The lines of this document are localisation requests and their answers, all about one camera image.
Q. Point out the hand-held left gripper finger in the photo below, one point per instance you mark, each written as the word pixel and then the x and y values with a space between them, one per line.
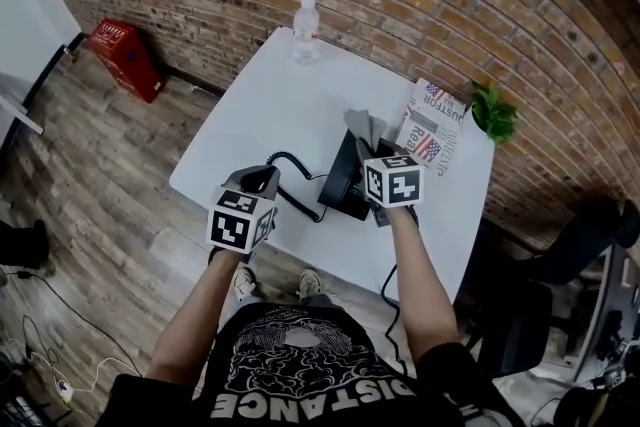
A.
pixel 273 187
pixel 237 177

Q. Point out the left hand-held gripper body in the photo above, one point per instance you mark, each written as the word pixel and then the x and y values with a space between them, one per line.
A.
pixel 232 227

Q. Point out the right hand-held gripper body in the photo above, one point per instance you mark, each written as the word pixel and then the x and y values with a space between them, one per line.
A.
pixel 395 182

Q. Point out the grey cloth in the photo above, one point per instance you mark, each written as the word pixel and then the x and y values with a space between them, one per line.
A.
pixel 364 125

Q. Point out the person's right forearm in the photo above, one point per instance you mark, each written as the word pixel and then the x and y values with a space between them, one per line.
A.
pixel 425 295

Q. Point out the person's left forearm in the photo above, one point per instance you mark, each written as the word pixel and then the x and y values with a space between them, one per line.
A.
pixel 195 315

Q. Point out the white flag print book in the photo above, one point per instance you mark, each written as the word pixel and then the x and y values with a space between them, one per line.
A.
pixel 432 130

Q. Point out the person's left white shoe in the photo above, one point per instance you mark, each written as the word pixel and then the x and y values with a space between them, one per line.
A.
pixel 244 284

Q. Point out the person's white shoe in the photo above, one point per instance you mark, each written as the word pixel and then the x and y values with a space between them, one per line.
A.
pixel 310 284
pixel 244 284

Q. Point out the person's right white shoe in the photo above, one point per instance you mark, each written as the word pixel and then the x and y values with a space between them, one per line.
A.
pixel 310 284

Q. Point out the green plant in white pot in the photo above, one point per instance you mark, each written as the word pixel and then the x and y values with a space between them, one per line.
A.
pixel 495 115

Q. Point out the person's grey trousers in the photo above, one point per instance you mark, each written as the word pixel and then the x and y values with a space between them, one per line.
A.
pixel 320 301

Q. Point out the clear plastic water bottle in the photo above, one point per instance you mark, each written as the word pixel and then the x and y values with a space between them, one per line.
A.
pixel 306 35

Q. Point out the person's black printed t-shirt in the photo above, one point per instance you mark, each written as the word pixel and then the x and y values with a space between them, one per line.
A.
pixel 300 365

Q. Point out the red box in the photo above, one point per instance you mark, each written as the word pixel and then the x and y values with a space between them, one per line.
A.
pixel 127 60

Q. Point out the black office chair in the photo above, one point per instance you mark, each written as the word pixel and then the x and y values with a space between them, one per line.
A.
pixel 520 315

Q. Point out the black bag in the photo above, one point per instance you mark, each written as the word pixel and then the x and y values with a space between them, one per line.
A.
pixel 600 407

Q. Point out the grey desk with white frame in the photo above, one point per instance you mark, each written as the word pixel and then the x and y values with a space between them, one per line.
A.
pixel 600 315

